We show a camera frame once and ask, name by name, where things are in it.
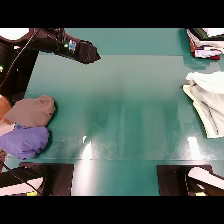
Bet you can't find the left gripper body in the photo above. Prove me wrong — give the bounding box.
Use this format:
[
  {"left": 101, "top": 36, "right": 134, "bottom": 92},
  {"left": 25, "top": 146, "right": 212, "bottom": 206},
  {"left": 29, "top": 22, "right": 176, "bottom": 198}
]
[{"left": 77, "top": 40, "right": 102, "bottom": 65}]

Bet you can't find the white garment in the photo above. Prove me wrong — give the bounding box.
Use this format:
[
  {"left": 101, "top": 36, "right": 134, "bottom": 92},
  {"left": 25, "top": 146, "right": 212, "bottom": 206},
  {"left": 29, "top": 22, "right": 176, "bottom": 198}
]
[{"left": 185, "top": 70, "right": 224, "bottom": 95}]

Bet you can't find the brown garment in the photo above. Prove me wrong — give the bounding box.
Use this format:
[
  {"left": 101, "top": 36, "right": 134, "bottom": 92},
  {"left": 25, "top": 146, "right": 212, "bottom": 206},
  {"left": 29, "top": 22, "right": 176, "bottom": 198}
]
[{"left": 3, "top": 95, "right": 57, "bottom": 129}]

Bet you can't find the orange garment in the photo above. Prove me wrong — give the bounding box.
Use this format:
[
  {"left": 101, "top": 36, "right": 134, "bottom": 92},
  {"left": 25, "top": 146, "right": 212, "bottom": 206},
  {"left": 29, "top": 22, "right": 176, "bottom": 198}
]
[{"left": 0, "top": 94, "right": 14, "bottom": 122}]

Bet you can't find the purple garment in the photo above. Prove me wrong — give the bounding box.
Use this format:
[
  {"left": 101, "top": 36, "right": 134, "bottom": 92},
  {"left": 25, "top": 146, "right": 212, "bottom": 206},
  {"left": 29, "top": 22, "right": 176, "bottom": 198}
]
[{"left": 0, "top": 124, "right": 51, "bottom": 161}]

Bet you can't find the heap of clothes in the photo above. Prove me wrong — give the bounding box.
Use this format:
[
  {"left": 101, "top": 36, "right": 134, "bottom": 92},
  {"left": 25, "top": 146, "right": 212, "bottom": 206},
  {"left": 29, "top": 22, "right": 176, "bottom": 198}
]
[{"left": 185, "top": 28, "right": 224, "bottom": 62}]

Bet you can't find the cream striped garment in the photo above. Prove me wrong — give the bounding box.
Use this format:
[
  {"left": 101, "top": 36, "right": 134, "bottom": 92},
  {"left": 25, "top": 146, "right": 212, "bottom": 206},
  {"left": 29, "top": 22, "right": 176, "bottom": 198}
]
[{"left": 182, "top": 83, "right": 224, "bottom": 140}]

